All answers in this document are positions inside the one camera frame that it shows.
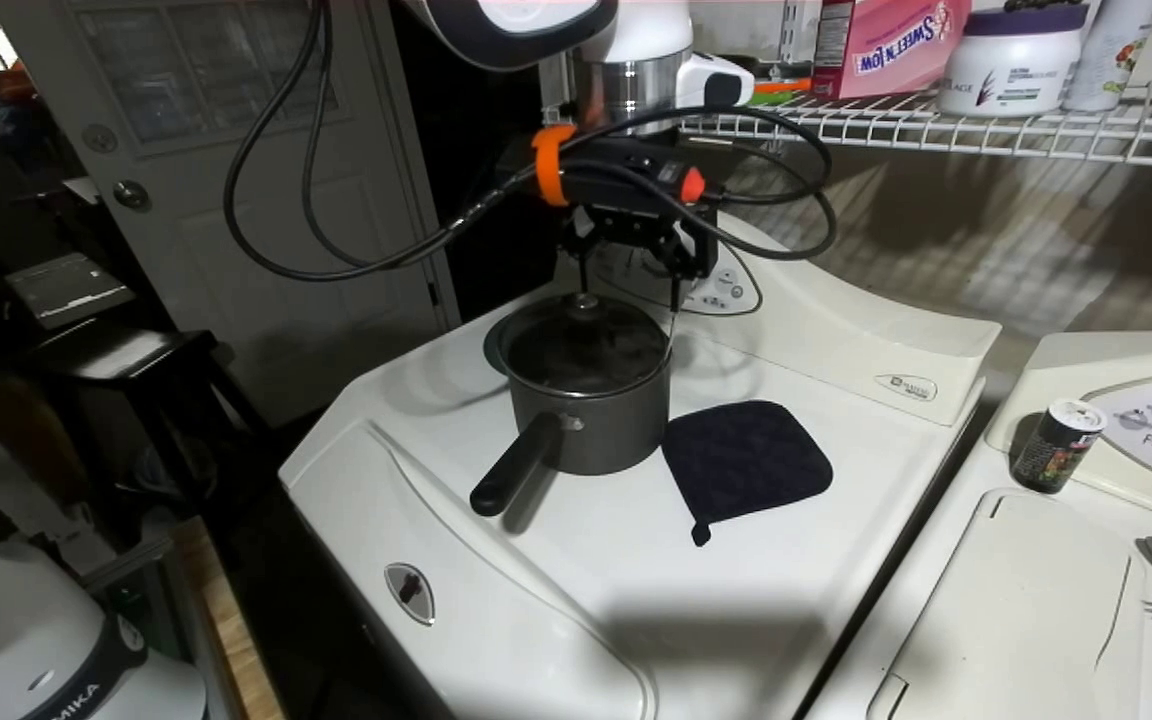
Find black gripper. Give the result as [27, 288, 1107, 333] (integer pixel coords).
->
[558, 198, 718, 315]

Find glass pot lid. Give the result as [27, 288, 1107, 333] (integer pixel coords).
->
[486, 293, 675, 395]

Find dark navy pot holder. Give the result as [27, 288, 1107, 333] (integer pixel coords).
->
[658, 395, 836, 551]

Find white jar purple lid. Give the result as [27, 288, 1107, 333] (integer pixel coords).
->
[935, 0, 1093, 122]

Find dark grey saucepan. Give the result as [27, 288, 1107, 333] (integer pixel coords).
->
[467, 293, 675, 522]

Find white washing machine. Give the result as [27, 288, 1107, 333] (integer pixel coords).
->
[274, 211, 1009, 720]

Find pink sweetener box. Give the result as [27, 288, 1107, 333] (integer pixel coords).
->
[811, 0, 976, 99]

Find white panel door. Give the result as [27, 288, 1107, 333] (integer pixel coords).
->
[0, 0, 464, 432]

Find small spice jar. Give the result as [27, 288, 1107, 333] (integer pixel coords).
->
[1009, 395, 1111, 498]

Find black stool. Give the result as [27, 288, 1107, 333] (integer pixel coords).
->
[12, 325, 270, 538]

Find white dryer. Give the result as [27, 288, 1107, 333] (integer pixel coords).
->
[801, 328, 1152, 720]

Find wooden board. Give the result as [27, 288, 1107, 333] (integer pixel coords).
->
[171, 516, 289, 720]

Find tall cylindrical container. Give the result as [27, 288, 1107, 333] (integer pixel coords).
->
[1058, 0, 1152, 116]

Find black flat box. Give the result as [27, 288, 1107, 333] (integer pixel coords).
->
[2, 251, 134, 338]

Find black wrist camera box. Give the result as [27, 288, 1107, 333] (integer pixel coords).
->
[558, 137, 708, 218]

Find wide orange cable strap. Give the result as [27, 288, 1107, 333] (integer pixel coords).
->
[528, 122, 579, 211]

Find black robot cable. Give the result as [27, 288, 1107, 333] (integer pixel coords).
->
[220, 0, 838, 288]

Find white wire shelf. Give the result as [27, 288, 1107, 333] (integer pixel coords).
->
[679, 86, 1152, 175]

